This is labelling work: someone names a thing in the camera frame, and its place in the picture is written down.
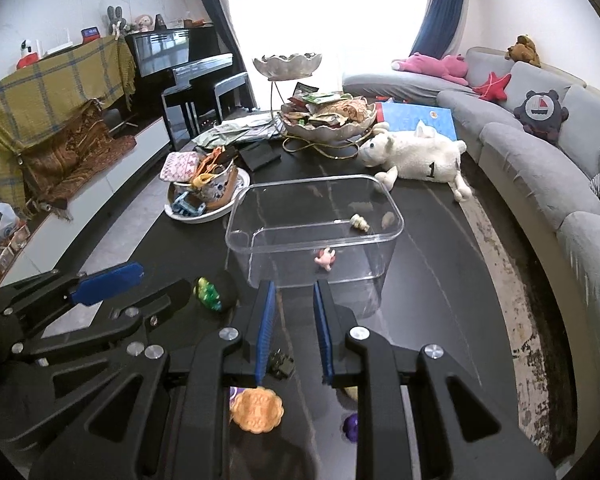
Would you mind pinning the black upright piano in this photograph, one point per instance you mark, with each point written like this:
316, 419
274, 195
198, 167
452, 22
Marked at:
180, 60

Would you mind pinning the pink patterned pouch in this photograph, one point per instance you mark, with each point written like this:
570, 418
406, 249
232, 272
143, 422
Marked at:
180, 166

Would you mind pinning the blue patterned mug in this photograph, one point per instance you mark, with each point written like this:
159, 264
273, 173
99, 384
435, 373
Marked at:
219, 185

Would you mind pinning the beige shell toy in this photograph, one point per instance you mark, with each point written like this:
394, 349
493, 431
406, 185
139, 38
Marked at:
360, 221

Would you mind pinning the white low cabinet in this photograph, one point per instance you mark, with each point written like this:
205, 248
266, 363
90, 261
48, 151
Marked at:
105, 180

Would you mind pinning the clear plastic container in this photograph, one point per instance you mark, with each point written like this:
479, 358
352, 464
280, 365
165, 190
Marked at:
260, 260

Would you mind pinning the crumpled plastic bags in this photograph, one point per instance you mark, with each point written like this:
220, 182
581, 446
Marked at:
230, 132

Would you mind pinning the brown teddy bear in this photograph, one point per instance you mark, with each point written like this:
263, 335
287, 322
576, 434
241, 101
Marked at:
524, 50

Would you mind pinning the grey rabbit plush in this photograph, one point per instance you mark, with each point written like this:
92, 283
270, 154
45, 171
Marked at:
115, 22

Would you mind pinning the small beige plush bear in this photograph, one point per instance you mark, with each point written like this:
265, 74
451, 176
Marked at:
144, 22

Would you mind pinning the red and blue gadget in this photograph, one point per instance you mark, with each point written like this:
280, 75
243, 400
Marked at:
91, 34

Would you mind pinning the pink plush toy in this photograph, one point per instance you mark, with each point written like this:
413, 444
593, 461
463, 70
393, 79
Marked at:
432, 66

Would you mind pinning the blue picture book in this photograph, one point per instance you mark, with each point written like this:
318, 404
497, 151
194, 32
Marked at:
412, 116

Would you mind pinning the red star pillow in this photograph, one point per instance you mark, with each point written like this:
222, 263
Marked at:
492, 86

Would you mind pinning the brown patterned cloth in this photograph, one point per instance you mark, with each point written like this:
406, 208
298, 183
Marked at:
75, 147

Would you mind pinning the white oval dish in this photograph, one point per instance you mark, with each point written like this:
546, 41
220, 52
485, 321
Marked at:
212, 212

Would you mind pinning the red and white figure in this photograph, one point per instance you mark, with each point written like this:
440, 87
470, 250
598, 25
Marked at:
27, 54

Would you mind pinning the black marble desktop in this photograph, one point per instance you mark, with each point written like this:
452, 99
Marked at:
430, 285

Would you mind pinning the white router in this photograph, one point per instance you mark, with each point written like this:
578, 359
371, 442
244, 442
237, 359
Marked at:
62, 46

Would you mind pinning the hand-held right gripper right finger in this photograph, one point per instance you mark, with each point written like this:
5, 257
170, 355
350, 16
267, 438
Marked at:
322, 330

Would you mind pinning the navy sailboat cushion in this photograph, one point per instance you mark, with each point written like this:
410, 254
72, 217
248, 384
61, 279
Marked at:
539, 110

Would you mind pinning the pink toy figure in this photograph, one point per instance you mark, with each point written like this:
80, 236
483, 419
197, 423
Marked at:
325, 259

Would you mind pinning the grey curved sofa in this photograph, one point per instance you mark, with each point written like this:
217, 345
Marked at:
530, 175

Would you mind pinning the small brown toy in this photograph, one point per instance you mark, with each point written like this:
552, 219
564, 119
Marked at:
388, 218

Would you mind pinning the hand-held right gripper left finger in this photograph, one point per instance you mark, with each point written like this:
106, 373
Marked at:
265, 330

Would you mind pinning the white plush sheep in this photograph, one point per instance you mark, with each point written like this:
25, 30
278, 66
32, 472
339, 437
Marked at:
420, 152

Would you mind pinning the blue curtain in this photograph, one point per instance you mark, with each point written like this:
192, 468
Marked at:
440, 5
215, 10

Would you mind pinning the green toy dinosaur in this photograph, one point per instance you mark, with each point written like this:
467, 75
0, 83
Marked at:
207, 295

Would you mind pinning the white sheer curtain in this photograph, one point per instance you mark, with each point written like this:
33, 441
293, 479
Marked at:
325, 10

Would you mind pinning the worn patterned rug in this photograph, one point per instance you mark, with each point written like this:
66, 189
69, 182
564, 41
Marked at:
515, 310

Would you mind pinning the tiered ceramic snack stand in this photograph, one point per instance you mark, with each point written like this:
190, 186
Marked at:
325, 136

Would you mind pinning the bags of clutter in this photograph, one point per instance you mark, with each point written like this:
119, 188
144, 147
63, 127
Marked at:
0, 232

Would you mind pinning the small dark toy car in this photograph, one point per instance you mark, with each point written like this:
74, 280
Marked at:
281, 364

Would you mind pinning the black piano bench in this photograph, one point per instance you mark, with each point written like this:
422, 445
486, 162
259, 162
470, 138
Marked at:
230, 91

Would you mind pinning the black box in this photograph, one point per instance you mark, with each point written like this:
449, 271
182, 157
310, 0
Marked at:
260, 155

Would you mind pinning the small purple toy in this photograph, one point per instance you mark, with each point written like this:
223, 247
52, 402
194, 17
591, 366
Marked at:
351, 427

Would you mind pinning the pile of snack packets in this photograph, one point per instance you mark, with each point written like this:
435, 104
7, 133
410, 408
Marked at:
330, 107

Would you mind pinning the orange mooncake toy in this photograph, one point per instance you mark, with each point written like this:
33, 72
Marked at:
257, 410

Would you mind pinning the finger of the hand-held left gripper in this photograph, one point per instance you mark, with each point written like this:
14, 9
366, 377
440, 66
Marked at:
110, 282
160, 302

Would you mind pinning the yellow plaid blanket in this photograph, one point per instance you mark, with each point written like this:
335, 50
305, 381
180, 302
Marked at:
45, 90

